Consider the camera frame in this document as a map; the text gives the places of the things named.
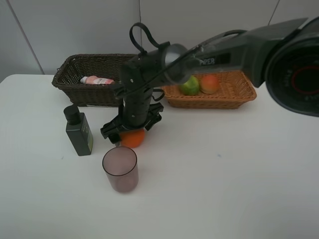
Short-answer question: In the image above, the dark brown wicker basket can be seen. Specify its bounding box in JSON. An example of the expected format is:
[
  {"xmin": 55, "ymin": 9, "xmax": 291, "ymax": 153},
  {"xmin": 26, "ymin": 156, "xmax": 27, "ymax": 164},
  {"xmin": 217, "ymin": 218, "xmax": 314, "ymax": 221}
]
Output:
[{"xmin": 51, "ymin": 54, "xmax": 156, "ymax": 108}]

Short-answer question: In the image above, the orange mandarin fruit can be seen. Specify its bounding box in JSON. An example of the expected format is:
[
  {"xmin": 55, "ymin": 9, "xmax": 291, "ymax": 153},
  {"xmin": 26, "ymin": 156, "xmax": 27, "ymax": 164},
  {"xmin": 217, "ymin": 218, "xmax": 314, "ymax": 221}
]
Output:
[{"xmin": 120, "ymin": 128, "xmax": 145, "ymax": 148}]

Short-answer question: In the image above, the green lime fruit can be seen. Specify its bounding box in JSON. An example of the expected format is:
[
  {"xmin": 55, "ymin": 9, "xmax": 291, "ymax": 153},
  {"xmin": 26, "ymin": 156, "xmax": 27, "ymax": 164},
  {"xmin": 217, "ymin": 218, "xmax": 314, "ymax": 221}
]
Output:
[{"xmin": 179, "ymin": 76, "xmax": 200, "ymax": 96}]

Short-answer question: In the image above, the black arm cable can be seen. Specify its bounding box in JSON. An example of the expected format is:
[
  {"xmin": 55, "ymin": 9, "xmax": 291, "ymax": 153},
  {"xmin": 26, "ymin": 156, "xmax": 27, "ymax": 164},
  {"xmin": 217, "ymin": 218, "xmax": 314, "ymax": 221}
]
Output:
[{"xmin": 124, "ymin": 22, "xmax": 247, "ymax": 97}]

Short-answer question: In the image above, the red-orange peach fruit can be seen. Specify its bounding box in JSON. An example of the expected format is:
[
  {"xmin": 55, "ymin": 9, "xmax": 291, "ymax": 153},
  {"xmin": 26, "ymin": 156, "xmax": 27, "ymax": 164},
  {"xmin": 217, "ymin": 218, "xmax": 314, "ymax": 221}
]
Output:
[{"xmin": 200, "ymin": 75, "xmax": 220, "ymax": 94}]

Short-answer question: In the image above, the translucent purple plastic cup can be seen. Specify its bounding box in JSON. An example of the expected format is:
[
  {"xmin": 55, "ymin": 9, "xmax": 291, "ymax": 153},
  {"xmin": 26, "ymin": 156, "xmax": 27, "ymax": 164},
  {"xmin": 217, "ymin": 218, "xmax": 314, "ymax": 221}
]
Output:
[{"xmin": 102, "ymin": 146, "xmax": 139, "ymax": 193}]

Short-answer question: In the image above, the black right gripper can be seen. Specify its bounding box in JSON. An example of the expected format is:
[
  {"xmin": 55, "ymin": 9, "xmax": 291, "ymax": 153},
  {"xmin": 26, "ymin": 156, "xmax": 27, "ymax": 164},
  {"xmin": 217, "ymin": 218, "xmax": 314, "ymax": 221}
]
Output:
[{"xmin": 100, "ymin": 100, "xmax": 163, "ymax": 146}]

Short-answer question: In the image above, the pink squeeze bottle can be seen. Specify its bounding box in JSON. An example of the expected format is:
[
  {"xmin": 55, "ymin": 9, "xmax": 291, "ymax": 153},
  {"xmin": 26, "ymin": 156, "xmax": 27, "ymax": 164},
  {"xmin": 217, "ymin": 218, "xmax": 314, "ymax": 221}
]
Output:
[{"xmin": 80, "ymin": 76, "xmax": 115, "ymax": 85}]

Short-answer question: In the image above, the tan wicker basket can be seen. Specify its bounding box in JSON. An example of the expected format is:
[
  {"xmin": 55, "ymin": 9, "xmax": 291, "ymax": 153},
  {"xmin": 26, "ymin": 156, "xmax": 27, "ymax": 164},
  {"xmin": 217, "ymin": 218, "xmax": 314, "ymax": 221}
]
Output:
[{"xmin": 162, "ymin": 71, "xmax": 257, "ymax": 110}]

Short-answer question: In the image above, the dark green pump bottle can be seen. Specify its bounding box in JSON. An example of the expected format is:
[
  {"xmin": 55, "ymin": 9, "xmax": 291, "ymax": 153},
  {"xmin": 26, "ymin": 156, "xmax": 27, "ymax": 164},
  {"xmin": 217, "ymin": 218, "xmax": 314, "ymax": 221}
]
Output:
[{"xmin": 63, "ymin": 105, "xmax": 93, "ymax": 156}]

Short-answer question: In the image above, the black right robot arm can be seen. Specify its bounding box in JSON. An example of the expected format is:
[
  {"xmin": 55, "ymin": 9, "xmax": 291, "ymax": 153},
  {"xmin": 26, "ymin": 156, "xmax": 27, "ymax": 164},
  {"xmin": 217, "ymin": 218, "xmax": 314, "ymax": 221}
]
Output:
[{"xmin": 101, "ymin": 18, "xmax": 319, "ymax": 144}]

